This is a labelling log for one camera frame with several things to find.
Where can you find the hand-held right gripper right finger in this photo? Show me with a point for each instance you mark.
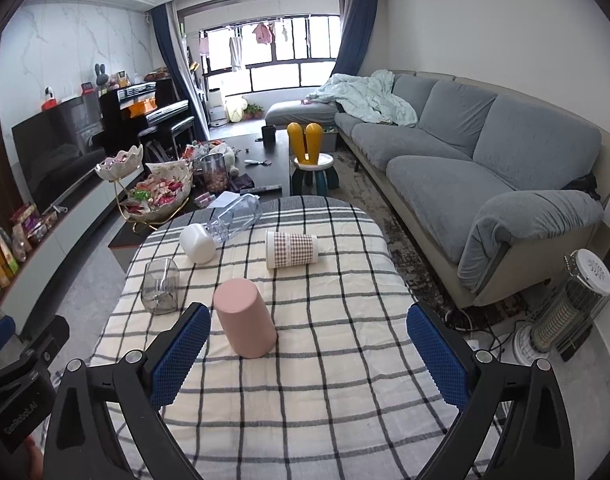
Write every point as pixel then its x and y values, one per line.
pixel 437 355

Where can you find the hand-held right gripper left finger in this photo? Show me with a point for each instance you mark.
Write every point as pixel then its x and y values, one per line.
pixel 177 355

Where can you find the grey glass cup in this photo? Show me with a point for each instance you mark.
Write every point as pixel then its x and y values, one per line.
pixel 161 287

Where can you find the pink cup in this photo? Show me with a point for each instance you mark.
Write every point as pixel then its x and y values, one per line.
pixel 245 317

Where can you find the white cup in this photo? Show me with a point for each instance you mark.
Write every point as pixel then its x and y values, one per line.
pixel 197 244

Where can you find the brown checked cup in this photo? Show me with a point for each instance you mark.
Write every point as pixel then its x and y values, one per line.
pixel 291 250

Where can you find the white power strip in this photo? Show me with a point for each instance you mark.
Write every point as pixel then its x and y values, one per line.
pixel 477 342

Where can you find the row of snack packets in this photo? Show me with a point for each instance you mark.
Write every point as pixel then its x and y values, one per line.
pixel 20 240

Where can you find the plaid table cloth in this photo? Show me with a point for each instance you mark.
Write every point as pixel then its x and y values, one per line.
pixel 325 400

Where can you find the white electric heater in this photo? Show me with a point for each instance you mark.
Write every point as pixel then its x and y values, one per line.
pixel 560 315

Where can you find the white tv cabinet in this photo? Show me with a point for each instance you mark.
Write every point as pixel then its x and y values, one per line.
pixel 80 220

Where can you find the clear plastic bottle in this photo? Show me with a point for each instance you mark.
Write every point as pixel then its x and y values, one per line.
pixel 235 217

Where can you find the white tiered snack bowl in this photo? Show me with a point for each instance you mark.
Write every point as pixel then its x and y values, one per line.
pixel 160 195

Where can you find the grey sofa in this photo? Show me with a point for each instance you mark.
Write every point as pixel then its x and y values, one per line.
pixel 435 175

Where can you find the glass jar of nuts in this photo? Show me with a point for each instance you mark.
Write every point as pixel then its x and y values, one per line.
pixel 215 175

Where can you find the black television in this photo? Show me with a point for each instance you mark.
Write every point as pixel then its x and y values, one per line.
pixel 55 152

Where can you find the white plush toy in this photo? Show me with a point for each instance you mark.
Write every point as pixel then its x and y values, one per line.
pixel 226 157

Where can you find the dark coffee table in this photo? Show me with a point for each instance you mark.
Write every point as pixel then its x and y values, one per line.
pixel 265 170

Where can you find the yellow-eared child stool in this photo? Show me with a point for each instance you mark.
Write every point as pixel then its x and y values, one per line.
pixel 312 170

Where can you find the black bag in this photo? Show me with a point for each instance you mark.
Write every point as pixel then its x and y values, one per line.
pixel 585 186

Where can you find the black mug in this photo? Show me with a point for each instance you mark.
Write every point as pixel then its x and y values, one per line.
pixel 269 136

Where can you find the black piano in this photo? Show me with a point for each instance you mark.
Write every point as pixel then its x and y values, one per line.
pixel 145 110

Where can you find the white air purifier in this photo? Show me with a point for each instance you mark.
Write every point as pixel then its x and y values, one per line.
pixel 216 107

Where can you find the potted plant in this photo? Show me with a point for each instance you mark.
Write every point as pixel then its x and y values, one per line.
pixel 254 111

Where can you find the pale crumpled blanket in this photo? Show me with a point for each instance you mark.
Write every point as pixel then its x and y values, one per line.
pixel 370 100

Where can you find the grey rabbit figure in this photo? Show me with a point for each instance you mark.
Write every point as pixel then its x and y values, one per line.
pixel 102 79

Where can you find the blue curtain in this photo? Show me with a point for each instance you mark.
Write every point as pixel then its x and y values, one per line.
pixel 357 30
pixel 172 60

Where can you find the hanging laundry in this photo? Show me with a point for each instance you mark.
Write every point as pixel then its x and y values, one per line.
pixel 235 47

